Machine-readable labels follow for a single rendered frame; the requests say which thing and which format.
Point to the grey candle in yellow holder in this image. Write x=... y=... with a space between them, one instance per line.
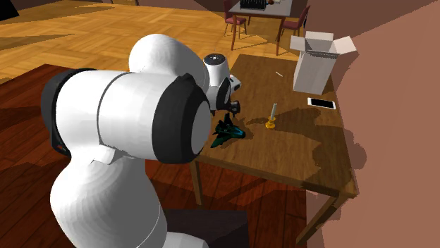
x=271 y=120

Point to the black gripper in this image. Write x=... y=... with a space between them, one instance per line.
x=234 y=106

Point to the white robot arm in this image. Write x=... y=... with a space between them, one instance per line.
x=130 y=110

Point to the small white stick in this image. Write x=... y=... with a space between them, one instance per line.
x=279 y=74

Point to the dark red chair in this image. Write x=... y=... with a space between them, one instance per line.
x=295 y=24
x=233 y=17

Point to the dark green toy jet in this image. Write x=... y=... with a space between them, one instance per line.
x=228 y=131

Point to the grey dining table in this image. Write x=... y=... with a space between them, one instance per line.
x=264 y=12

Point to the brown wooden table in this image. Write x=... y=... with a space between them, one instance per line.
x=292 y=151

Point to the black keyboard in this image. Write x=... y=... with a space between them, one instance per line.
x=252 y=4

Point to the white smartphone with black screen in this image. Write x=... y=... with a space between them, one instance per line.
x=321 y=103

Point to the dark robot stand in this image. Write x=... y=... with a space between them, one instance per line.
x=213 y=226

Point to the open white cardboard box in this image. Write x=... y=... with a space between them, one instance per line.
x=314 y=67

